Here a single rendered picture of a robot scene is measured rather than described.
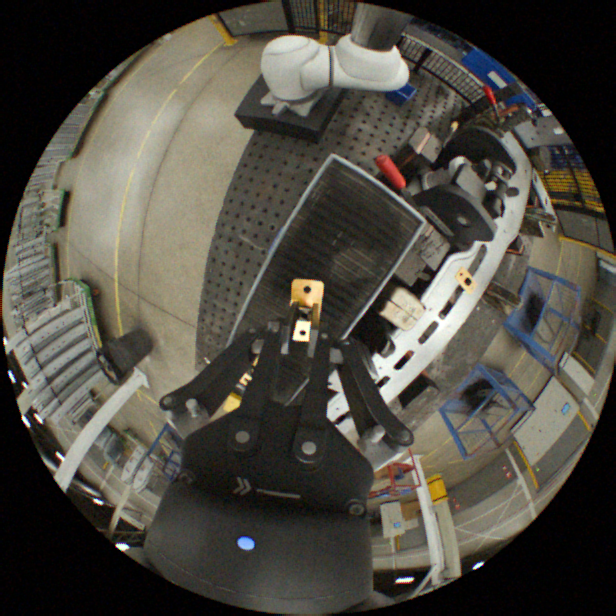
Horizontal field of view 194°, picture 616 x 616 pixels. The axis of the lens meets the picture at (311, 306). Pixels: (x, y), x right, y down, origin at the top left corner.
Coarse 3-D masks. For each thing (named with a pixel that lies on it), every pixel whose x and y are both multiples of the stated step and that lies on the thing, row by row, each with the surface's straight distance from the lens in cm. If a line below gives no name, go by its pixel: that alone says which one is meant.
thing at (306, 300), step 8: (296, 280) 22; (304, 280) 22; (312, 280) 22; (296, 288) 22; (312, 288) 22; (320, 288) 22; (296, 296) 22; (304, 296) 22; (312, 296) 22; (320, 296) 22; (304, 304) 22; (312, 304) 22; (320, 304) 22; (304, 320) 22; (296, 328) 24; (304, 328) 24; (296, 336) 24; (304, 336) 24
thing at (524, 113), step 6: (522, 108) 65; (516, 114) 67; (522, 114) 65; (528, 114) 65; (510, 120) 67; (516, 120) 67; (522, 120) 66; (534, 120) 67; (504, 126) 69; (510, 126) 68; (516, 126) 68; (504, 132) 70
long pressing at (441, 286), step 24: (528, 168) 94; (528, 192) 87; (504, 216) 67; (504, 240) 66; (456, 264) 50; (480, 264) 57; (432, 288) 47; (480, 288) 59; (432, 312) 50; (456, 312) 55; (408, 336) 49; (432, 336) 53; (384, 360) 51; (408, 360) 55; (336, 408) 62
